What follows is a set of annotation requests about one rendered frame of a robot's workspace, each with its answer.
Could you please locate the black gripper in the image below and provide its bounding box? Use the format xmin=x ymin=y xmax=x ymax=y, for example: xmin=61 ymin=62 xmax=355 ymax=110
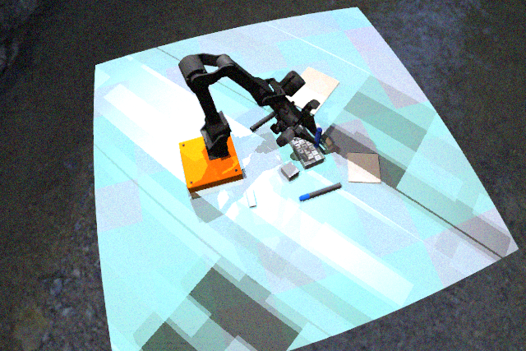
xmin=276 ymin=99 xmax=321 ymax=147

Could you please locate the grey stylus with blue cap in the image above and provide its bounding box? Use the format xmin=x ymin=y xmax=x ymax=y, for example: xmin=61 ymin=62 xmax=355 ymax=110
xmin=250 ymin=111 xmax=277 ymax=131
xmin=299 ymin=182 xmax=342 ymax=201

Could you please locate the grey keyboard with white letter keys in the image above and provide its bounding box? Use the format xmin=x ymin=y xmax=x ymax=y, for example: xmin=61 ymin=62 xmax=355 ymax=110
xmin=289 ymin=137 xmax=325 ymax=170

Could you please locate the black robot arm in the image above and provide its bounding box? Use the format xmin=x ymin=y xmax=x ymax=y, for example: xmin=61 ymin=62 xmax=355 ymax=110
xmin=178 ymin=53 xmax=306 ymax=160

